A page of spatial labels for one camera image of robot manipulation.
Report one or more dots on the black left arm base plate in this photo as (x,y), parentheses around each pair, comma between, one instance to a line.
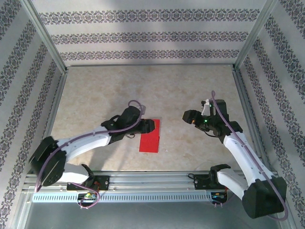
(103,182)

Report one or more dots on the short aluminium table-edge rail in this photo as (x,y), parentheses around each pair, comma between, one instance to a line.
(251,119)
(52,119)

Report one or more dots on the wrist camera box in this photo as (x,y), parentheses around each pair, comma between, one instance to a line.
(219,107)
(129,115)

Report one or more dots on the grey sheet metal panel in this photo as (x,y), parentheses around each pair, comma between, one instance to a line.
(152,217)

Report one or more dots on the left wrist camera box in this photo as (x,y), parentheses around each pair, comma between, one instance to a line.
(129,115)

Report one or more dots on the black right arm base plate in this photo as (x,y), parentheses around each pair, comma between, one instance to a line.
(201,182)

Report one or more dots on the aluminium frame post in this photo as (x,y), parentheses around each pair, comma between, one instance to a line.
(46,38)
(253,35)

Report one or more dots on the long aluminium table-edge rail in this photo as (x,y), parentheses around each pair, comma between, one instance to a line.
(147,65)

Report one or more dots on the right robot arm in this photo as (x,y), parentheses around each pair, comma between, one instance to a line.
(240,152)

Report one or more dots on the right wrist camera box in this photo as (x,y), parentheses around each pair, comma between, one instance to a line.
(219,107)

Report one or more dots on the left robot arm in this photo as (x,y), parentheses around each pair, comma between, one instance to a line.
(83,144)

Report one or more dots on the red cloth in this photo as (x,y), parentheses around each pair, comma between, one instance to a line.
(150,143)

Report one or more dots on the wide aluminium mounting rail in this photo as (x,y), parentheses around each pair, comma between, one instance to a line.
(147,181)

